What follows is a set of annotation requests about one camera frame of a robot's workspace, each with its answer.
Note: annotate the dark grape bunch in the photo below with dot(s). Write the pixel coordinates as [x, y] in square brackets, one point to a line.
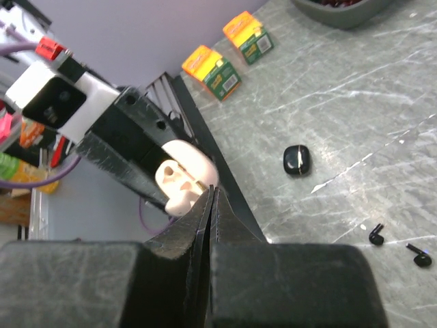
[336, 3]

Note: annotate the black earbud right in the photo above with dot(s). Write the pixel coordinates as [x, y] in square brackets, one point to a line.
[422, 259]

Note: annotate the orange juice box left lower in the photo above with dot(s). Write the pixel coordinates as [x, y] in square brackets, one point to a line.
[213, 71]

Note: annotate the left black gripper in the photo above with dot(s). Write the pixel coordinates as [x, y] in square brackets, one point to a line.
[134, 130]

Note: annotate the black earbud charging case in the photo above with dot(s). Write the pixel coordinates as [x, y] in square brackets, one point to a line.
[297, 160]

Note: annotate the black earbud left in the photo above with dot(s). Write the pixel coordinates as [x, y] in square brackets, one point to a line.
[374, 236]

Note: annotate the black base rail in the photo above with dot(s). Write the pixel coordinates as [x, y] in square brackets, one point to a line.
[173, 97]

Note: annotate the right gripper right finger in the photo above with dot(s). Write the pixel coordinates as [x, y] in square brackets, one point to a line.
[259, 284]

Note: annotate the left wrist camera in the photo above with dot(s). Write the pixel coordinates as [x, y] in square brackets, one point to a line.
[58, 91]

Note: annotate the black earbud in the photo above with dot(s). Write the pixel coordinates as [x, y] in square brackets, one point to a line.
[422, 259]
[374, 236]

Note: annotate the grey fruit tray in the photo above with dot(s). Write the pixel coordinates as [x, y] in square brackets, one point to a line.
[342, 18]

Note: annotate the orange juice box left upper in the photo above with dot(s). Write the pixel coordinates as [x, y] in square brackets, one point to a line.
[249, 36]

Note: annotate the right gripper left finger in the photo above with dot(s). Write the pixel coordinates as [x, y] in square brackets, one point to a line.
[160, 283]

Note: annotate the beige earbud charging case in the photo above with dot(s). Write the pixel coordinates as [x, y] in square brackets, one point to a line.
[184, 176]

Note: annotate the orange juice box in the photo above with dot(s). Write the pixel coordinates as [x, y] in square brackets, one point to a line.
[249, 36]
[213, 71]

